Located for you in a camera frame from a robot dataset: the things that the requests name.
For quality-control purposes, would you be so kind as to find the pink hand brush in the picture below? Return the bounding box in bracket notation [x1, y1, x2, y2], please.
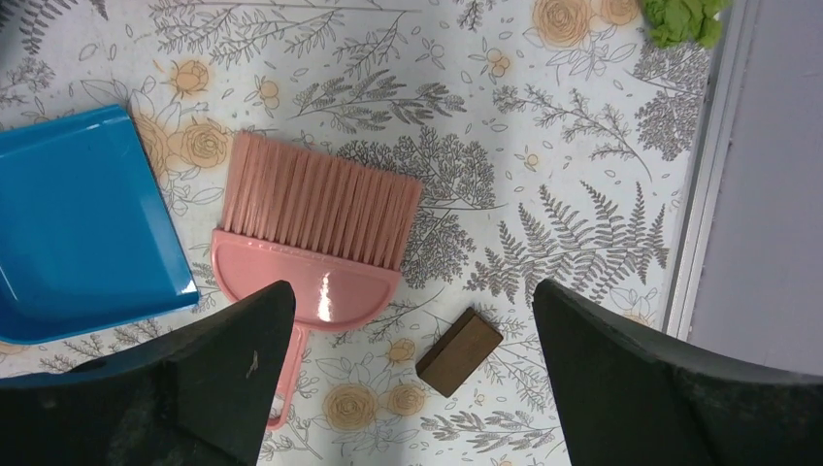
[211, 132, 423, 403]

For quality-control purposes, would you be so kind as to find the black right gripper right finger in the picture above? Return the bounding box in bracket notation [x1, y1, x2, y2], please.
[533, 280, 822, 465]

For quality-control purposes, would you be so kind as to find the blue plastic dustpan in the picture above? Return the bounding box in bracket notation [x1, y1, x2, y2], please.
[1, 105, 200, 345]

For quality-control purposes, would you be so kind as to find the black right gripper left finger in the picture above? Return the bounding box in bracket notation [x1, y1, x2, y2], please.
[1, 281, 295, 465]

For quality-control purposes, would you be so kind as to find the green crumpled paper scrap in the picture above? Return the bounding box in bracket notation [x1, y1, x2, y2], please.
[641, 0, 732, 49]

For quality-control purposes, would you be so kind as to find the dark brown wooden block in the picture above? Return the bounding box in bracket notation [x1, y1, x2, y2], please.
[415, 308, 503, 397]

